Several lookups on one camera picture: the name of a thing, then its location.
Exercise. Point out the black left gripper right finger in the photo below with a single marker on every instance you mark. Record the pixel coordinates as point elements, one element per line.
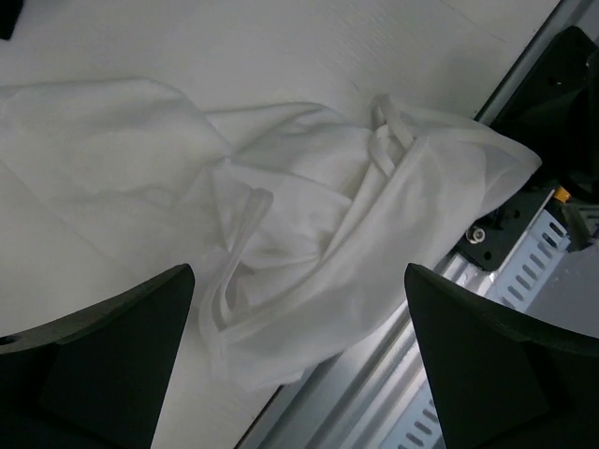
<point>500,378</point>

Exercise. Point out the white slotted cable duct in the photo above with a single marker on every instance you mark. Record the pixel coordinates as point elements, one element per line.
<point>514,285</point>

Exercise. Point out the white tank top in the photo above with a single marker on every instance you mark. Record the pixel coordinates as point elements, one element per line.
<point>298,225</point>

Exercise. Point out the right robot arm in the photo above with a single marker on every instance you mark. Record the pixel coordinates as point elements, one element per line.
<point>554,113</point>

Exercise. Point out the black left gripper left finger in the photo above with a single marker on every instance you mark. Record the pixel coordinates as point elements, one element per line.
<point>96,378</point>

